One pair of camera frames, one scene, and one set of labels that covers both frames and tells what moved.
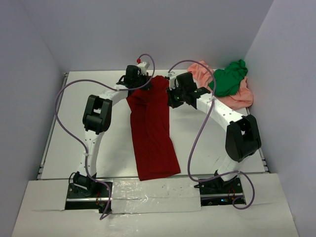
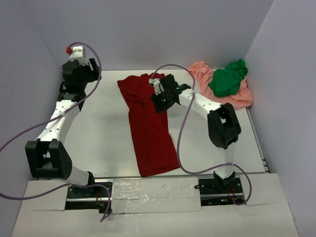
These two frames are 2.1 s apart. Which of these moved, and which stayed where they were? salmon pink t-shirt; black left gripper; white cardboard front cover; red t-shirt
Moved: black left gripper
Stayed: white cardboard front cover; salmon pink t-shirt; red t-shirt
